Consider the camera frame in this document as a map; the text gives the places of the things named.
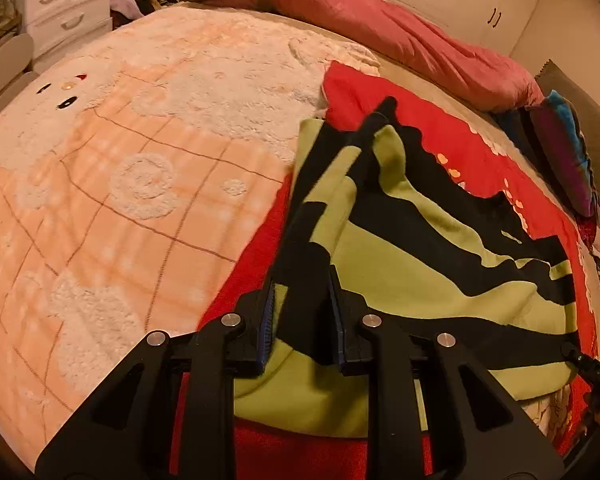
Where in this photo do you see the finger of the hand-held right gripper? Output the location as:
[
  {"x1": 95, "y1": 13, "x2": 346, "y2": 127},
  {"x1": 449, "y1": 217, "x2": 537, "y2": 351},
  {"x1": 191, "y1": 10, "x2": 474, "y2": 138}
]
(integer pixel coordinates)
[{"x1": 561, "y1": 342, "x2": 593, "y2": 370}]

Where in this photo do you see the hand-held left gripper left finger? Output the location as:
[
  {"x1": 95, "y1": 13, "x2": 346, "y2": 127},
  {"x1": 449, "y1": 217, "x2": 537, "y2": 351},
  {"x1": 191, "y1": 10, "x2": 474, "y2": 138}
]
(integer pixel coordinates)
[{"x1": 35, "y1": 280, "x2": 276, "y2": 480}]

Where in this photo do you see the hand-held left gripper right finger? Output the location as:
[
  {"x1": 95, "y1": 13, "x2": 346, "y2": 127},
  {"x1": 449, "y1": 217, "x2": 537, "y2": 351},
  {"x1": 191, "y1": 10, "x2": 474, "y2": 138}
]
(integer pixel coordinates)
[{"x1": 328, "y1": 265, "x2": 566, "y2": 480}]

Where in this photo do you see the green black striped sweater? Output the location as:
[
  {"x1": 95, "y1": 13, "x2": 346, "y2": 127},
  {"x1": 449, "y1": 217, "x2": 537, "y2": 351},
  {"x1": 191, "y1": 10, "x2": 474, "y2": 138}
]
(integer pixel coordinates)
[{"x1": 232, "y1": 96, "x2": 578, "y2": 438}]

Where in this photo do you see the red patterned cloth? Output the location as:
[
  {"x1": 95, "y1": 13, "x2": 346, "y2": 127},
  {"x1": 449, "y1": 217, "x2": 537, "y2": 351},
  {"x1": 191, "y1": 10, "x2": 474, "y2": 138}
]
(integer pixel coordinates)
[{"x1": 577, "y1": 214, "x2": 600, "y2": 241}]

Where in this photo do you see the colourful striped pillow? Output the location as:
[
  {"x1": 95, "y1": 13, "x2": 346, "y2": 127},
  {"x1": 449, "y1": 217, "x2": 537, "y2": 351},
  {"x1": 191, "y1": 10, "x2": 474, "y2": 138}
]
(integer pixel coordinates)
[{"x1": 495, "y1": 89, "x2": 598, "y2": 218}]

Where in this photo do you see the white peach fluffy blanket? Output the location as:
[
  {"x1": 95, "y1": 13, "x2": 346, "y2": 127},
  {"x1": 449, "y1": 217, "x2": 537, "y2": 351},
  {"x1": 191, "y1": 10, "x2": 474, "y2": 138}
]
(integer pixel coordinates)
[{"x1": 0, "y1": 12, "x2": 381, "y2": 466}]

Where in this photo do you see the red floral blanket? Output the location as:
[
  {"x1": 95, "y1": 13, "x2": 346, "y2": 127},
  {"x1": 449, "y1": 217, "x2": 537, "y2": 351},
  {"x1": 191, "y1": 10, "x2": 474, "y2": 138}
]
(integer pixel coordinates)
[{"x1": 172, "y1": 60, "x2": 600, "y2": 480}]

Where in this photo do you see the beige bed sheet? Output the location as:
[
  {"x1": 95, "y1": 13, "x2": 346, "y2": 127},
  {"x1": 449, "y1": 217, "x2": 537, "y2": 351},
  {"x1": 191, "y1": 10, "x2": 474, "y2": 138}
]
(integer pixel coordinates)
[{"x1": 175, "y1": 0, "x2": 546, "y2": 161}]

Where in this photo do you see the pink duvet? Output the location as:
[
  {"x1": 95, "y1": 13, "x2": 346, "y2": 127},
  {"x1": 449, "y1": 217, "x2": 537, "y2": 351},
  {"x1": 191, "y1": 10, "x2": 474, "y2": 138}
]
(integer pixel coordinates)
[{"x1": 275, "y1": 0, "x2": 546, "y2": 113}]

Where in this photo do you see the white drawer unit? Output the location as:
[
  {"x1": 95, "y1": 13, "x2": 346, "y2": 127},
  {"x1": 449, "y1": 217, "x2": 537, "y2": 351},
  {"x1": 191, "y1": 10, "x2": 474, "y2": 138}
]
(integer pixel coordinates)
[{"x1": 21, "y1": 0, "x2": 113, "y2": 61}]

